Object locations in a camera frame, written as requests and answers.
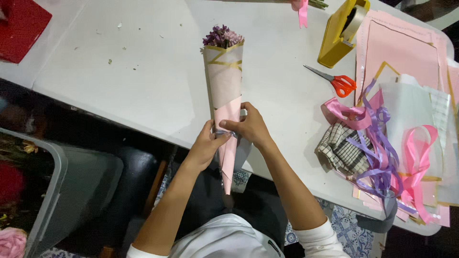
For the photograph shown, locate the person's left hand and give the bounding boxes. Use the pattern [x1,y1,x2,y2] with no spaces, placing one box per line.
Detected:
[186,119,232,172]

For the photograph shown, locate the person's right hand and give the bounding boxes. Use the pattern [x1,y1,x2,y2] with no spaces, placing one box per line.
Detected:
[219,102,274,148]

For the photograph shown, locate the grey ribbon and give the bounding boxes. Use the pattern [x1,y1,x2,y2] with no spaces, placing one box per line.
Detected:
[214,129,239,139]

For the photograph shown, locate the pink paper flower bouquet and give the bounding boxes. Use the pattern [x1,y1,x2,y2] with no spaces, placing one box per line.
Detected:
[202,24,245,196]

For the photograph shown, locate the checked black white cloth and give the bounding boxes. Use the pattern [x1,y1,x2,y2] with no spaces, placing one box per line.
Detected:
[315,122,374,175]

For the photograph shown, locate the person's white shirt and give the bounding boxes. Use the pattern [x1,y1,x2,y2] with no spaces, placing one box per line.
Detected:
[126,214,351,258]

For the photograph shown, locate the black chair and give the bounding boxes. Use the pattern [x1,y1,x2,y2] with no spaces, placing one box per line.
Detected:
[54,143,169,258]

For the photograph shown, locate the purple ribbon bundle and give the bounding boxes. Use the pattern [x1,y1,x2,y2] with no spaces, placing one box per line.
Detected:
[346,79,418,215]

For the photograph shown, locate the yellow tape dispenser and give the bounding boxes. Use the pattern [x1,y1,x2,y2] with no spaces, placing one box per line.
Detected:
[317,0,371,69]

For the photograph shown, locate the translucent white wrapping sheets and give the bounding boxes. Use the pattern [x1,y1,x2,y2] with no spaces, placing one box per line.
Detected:
[379,74,459,205]

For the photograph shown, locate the stack of pink wrapping sheets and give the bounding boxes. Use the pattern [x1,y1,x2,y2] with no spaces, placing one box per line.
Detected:
[351,9,459,228]

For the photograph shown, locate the bright pink ribbon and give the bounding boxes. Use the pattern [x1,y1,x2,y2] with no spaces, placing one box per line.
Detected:
[394,125,439,225]

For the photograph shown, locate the clear plastic flower crate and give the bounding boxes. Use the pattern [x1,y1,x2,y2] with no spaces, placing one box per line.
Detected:
[0,128,124,258]

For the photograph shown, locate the red paper sheet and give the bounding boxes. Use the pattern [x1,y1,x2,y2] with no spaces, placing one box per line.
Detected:
[0,0,53,64]

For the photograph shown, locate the orange handled scissors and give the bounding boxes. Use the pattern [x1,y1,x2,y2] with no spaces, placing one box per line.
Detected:
[303,64,357,98]

